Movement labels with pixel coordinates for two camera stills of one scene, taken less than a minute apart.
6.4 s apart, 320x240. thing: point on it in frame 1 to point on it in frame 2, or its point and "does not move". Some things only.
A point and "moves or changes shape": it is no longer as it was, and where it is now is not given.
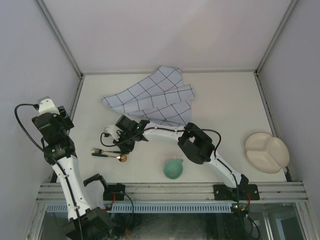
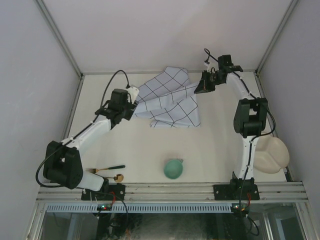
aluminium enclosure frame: (256, 73) does not move
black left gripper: (63, 117) to (130, 108)
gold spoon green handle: (122, 158) to (118, 178)
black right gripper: (124, 149) to (204, 86)
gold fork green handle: (99, 151) to (94, 170)
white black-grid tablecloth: (160, 97) moves or changes shape
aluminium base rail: (286, 192) does not move
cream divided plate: (267, 154) does not move
